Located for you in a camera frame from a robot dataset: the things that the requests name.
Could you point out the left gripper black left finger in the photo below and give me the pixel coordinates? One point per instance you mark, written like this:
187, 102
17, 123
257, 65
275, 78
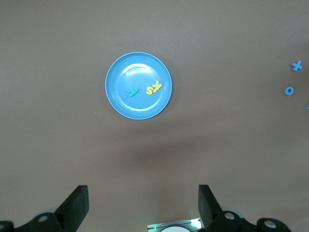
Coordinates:
72, 212

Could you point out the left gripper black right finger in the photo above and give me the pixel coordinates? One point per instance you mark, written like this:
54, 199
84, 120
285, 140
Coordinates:
212, 212

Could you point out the teal foam letter y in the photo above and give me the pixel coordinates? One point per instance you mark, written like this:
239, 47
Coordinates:
132, 92

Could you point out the yellow foam letter s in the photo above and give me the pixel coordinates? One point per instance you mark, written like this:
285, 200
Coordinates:
149, 91

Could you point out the yellow foam letter k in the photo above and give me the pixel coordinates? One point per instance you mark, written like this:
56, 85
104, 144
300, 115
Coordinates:
157, 86

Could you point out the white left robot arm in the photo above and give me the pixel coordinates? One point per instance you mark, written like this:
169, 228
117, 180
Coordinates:
175, 230

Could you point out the blue foam letter o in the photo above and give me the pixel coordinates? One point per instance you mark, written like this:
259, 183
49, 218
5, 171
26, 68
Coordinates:
286, 90

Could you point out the blue plate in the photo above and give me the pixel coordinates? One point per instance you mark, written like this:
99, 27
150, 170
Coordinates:
135, 72

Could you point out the brown table cover sheet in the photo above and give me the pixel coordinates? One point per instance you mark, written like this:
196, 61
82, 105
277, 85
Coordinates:
72, 48

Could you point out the blue foam letter x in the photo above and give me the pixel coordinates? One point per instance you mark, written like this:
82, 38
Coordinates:
297, 65

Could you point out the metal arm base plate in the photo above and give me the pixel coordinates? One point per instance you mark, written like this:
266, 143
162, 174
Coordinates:
154, 226

